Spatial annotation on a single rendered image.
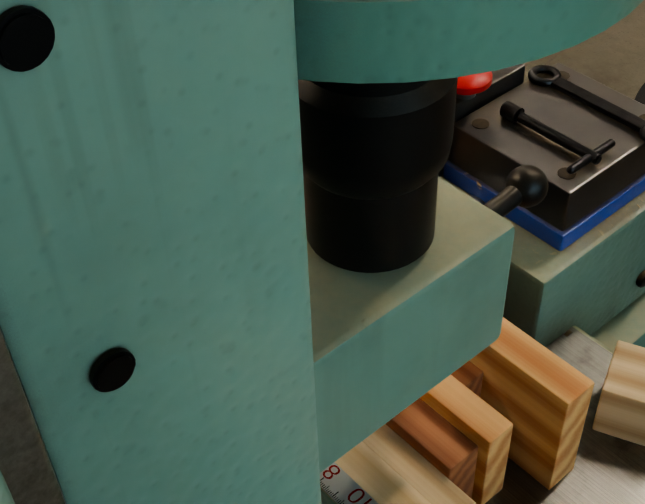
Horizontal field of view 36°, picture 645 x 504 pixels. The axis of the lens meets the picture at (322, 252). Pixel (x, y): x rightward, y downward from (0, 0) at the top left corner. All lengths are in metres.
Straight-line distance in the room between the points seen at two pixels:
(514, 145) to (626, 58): 2.03
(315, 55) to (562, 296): 0.35
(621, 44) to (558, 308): 2.09
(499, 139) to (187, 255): 0.36
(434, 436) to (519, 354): 0.06
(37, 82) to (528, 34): 0.12
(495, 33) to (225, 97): 0.07
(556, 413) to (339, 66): 0.28
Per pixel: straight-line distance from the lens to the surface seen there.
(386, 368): 0.39
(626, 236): 0.59
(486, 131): 0.57
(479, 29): 0.24
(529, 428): 0.51
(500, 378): 0.50
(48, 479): 0.23
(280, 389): 0.28
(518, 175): 0.46
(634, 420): 0.54
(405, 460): 0.48
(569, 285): 0.56
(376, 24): 0.23
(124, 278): 0.21
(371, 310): 0.36
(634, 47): 2.63
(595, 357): 0.59
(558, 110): 0.59
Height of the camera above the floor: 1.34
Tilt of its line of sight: 43 degrees down
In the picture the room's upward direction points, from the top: 2 degrees counter-clockwise
